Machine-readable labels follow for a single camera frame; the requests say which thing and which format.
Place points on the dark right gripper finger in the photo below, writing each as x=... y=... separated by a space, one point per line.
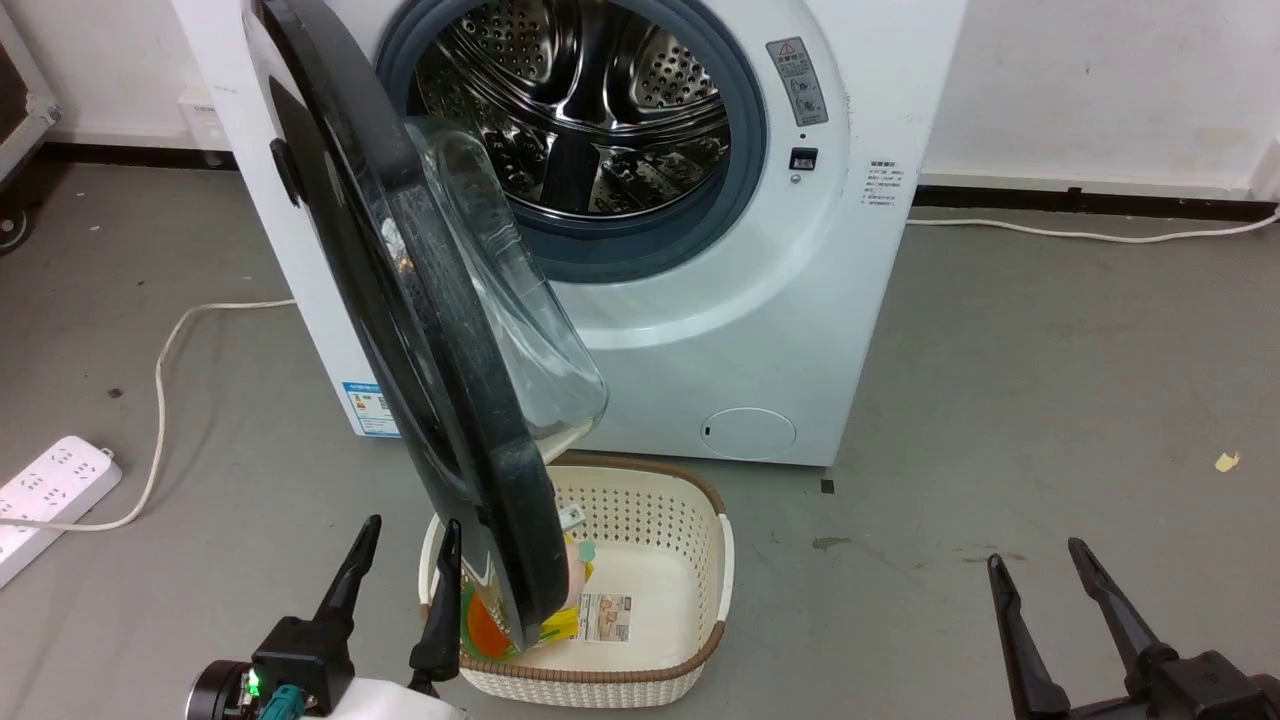
x=1120 y=610
x=1020 y=650

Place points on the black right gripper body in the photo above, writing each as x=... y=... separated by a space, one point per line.
x=1200 y=695

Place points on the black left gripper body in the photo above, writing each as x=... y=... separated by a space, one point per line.
x=300 y=660

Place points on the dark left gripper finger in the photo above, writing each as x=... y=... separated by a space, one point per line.
x=440 y=630
x=352 y=580

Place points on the black round washer door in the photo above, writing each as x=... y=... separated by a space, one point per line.
x=430 y=330

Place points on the white front-load washing machine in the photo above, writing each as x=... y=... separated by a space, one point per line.
x=800 y=300

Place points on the black door lock socket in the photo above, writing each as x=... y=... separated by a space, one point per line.
x=803 y=158

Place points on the grey rubber door gasket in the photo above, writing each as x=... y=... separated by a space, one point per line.
x=745 y=150

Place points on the printed paper label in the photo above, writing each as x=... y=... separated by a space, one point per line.
x=607 y=617

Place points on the blue energy label sticker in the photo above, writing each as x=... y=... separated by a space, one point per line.
x=366 y=410

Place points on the yellow paper scrap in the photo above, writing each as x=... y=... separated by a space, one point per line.
x=1227 y=461

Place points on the cream plastic laundry basket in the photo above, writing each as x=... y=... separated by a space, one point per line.
x=670 y=600

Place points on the white power strip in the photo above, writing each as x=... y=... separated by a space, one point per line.
x=45 y=495

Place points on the round white filter cover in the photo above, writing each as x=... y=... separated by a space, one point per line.
x=748 y=433

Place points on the small printed text sticker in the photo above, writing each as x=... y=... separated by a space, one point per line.
x=886 y=183

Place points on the stainless steel washer drum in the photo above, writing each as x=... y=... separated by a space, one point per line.
x=600 y=110

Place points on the black metal wheeled cart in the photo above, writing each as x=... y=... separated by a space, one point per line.
x=15 y=120

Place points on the grey warning sticker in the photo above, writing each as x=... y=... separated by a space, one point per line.
x=797 y=80

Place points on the white wall outlet box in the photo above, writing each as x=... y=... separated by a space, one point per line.
x=205 y=120

